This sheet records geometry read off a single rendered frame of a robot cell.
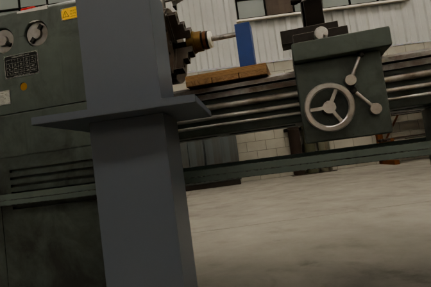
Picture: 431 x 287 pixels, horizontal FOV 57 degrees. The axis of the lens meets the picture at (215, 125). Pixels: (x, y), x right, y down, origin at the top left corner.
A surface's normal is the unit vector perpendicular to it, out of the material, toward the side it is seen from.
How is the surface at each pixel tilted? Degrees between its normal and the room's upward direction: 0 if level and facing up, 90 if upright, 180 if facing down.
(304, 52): 90
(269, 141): 90
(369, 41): 90
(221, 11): 90
